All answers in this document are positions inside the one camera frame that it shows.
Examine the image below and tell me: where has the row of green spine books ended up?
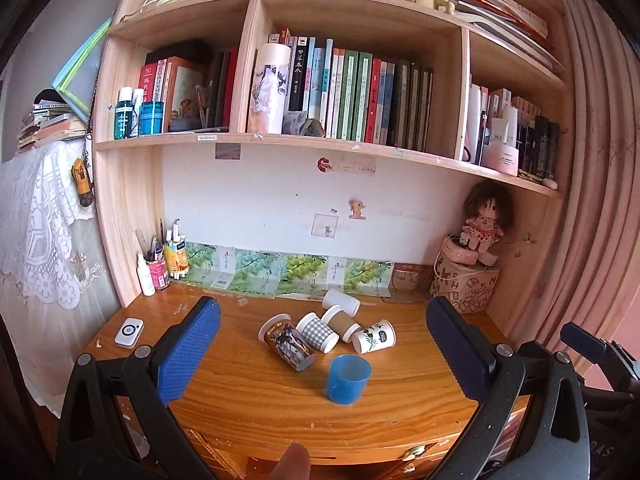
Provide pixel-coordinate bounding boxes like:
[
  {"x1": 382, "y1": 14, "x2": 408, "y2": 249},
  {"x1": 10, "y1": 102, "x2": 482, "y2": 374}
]
[{"x1": 267, "y1": 27, "x2": 435, "y2": 152}]

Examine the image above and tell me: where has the pink curtain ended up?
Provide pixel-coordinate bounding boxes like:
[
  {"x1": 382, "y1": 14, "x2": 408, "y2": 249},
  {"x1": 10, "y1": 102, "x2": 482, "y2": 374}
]
[{"x1": 520, "y1": 0, "x2": 640, "y2": 391}]

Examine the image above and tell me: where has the row of grape picture cards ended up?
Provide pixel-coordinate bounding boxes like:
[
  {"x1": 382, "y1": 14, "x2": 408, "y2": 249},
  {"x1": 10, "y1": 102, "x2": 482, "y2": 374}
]
[{"x1": 175, "y1": 241, "x2": 396, "y2": 300}]

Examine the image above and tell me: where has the grey stone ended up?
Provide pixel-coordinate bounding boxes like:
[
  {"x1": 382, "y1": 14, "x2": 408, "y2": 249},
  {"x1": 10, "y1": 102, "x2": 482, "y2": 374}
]
[{"x1": 283, "y1": 111, "x2": 327, "y2": 138}]

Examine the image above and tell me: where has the brown haired rag doll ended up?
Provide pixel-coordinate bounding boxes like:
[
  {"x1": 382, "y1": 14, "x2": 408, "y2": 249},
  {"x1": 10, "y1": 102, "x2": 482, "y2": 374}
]
[{"x1": 460, "y1": 181, "x2": 516, "y2": 267}]

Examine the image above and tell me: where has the blue plastic cup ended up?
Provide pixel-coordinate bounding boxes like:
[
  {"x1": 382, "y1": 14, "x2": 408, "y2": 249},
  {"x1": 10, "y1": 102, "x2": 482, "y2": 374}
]
[{"x1": 326, "y1": 354, "x2": 373, "y2": 405}]

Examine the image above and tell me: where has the pink cream jar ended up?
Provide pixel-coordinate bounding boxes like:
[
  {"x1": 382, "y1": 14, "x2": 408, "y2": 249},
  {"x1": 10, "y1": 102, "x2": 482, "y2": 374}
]
[{"x1": 482, "y1": 140, "x2": 523, "y2": 177}]

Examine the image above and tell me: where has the row of red spine books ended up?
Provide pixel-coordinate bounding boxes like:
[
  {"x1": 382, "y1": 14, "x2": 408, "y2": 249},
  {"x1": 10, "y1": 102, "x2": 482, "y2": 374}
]
[{"x1": 138, "y1": 40, "x2": 240, "y2": 133}]

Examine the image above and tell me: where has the plain white paper cup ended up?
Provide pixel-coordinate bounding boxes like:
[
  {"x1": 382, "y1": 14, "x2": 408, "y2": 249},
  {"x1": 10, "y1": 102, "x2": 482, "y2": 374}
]
[{"x1": 322, "y1": 289, "x2": 361, "y2": 317}]

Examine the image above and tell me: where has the grey checked paper cup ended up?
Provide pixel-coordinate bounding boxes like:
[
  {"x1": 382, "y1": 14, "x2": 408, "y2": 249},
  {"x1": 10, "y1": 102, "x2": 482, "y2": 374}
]
[{"x1": 296, "y1": 312, "x2": 340, "y2": 353}]

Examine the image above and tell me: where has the clear plastic container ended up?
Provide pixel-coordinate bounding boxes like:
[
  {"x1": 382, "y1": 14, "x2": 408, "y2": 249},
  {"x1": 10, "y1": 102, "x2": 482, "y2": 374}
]
[{"x1": 389, "y1": 263, "x2": 432, "y2": 302}]

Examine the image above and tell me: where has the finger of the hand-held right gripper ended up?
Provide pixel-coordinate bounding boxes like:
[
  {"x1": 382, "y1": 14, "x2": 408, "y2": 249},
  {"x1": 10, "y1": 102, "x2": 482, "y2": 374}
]
[{"x1": 559, "y1": 322, "x2": 613, "y2": 362}]

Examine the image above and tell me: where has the row of dark cosmetic bottles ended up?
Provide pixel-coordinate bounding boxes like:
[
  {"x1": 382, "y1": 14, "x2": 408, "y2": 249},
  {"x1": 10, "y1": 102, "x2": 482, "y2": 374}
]
[{"x1": 515, "y1": 108, "x2": 561, "y2": 183}]

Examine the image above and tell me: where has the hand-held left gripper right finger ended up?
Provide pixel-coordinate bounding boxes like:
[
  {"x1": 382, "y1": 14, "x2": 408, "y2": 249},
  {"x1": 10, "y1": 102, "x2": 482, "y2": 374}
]
[{"x1": 425, "y1": 296, "x2": 592, "y2": 480}]

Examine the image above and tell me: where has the stack of magazines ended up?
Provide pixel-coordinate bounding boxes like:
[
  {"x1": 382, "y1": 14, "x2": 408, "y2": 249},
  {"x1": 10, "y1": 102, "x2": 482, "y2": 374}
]
[{"x1": 429, "y1": 0, "x2": 567, "y2": 72}]

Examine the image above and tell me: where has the white lace cloth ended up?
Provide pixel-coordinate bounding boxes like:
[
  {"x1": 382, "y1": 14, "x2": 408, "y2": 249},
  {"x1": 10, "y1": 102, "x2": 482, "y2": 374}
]
[{"x1": 0, "y1": 141, "x2": 103, "y2": 311}]

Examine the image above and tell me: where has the red pen holder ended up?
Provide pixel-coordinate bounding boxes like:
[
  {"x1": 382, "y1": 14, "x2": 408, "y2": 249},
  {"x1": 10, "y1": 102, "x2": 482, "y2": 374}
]
[{"x1": 148, "y1": 258, "x2": 172, "y2": 291}]

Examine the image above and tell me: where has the yellow hanging toy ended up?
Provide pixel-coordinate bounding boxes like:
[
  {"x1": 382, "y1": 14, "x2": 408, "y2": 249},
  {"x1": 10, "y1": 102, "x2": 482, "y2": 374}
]
[{"x1": 73, "y1": 157, "x2": 96, "y2": 209}]

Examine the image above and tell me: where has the small white device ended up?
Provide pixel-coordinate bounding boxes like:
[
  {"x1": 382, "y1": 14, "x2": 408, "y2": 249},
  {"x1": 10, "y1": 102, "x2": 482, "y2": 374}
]
[{"x1": 114, "y1": 318, "x2": 146, "y2": 349}]

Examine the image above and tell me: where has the brown sleeve paper cup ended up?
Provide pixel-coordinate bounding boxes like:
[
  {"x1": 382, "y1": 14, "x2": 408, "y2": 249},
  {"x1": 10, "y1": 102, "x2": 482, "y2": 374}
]
[{"x1": 321, "y1": 305, "x2": 362, "y2": 343}]

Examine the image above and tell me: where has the panda print paper cup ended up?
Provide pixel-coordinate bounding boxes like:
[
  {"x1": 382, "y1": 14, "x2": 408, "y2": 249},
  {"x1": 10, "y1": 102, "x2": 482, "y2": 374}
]
[{"x1": 352, "y1": 319, "x2": 397, "y2": 355}]

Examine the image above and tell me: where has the teal bottle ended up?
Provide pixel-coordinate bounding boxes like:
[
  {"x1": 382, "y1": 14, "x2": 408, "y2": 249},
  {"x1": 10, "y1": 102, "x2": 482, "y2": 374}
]
[{"x1": 113, "y1": 87, "x2": 134, "y2": 140}]

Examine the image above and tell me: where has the person's left hand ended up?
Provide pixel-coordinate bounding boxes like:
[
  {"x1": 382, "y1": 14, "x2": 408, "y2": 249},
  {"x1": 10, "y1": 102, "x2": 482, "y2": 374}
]
[{"x1": 272, "y1": 442, "x2": 312, "y2": 480}]

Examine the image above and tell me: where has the wooden bookshelf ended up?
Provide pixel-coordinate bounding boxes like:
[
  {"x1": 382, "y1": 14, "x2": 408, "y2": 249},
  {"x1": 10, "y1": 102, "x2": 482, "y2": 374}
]
[{"x1": 91, "y1": 0, "x2": 577, "y2": 311}]

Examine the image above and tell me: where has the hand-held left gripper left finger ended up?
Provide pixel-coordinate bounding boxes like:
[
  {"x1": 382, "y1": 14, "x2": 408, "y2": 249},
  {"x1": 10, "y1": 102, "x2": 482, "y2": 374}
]
[{"x1": 56, "y1": 296, "x2": 222, "y2": 480}]

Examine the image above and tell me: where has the yellow orange carton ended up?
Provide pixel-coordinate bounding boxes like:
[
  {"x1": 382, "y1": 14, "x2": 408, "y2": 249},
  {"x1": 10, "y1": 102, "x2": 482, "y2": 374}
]
[{"x1": 164, "y1": 241, "x2": 191, "y2": 280}]

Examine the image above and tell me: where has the black printed paper cup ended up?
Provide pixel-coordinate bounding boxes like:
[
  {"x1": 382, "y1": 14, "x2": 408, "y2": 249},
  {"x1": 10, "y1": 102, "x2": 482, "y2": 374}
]
[{"x1": 258, "y1": 313, "x2": 317, "y2": 372}]

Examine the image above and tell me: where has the white printed tube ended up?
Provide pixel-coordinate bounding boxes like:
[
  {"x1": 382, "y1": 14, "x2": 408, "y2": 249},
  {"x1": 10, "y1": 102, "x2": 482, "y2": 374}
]
[{"x1": 247, "y1": 43, "x2": 292, "y2": 135}]

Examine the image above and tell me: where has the green framed board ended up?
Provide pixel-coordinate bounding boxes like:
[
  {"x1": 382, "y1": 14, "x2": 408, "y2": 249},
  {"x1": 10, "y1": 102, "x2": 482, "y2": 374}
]
[{"x1": 52, "y1": 16, "x2": 115, "y2": 117}]

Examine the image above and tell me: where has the teal jar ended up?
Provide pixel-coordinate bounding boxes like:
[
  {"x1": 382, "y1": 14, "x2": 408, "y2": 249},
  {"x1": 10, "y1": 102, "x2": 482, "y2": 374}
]
[{"x1": 139, "y1": 101, "x2": 165, "y2": 136}]

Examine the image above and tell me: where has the printed canvas bag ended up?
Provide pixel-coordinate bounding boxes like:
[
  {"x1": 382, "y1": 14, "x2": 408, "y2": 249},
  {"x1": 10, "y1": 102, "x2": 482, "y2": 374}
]
[{"x1": 429, "y1": 234, "x2": 501, "y2": 315}]

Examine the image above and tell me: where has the white spray bottle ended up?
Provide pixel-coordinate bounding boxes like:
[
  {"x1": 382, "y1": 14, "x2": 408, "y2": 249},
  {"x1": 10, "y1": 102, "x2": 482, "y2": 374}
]
[{"x1": 137, "y1": 253, "x2": 157, "y2": 297}]

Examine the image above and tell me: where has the stack of worn books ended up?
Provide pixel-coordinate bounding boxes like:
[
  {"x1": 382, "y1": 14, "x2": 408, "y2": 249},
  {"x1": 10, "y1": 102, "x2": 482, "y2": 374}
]
[{"x1": 17, "y1": 89, "x2": 91, "y2": 155}]

